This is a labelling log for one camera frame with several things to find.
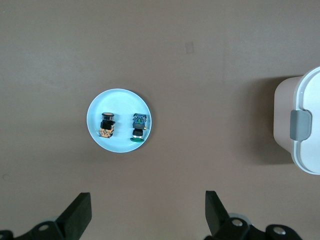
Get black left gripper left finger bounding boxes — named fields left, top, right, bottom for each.
left=0, top=191, right=93, bottom=240

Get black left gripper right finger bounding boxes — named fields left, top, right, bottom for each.
left=203, top=190, right=306, bottom=240

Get orange push-button switch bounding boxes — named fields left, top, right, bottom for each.
left=98, top=112, right=117, bottom=139

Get white lunch box grey latches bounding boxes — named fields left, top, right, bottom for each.
left=273, top=65, right=320, bottom=176

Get light blue round plate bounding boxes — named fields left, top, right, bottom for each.
left=86, top=87, right=154, bottom=154

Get green mushroom push-button switch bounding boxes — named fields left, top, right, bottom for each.
left=129, top=112, right=149, bottom=143

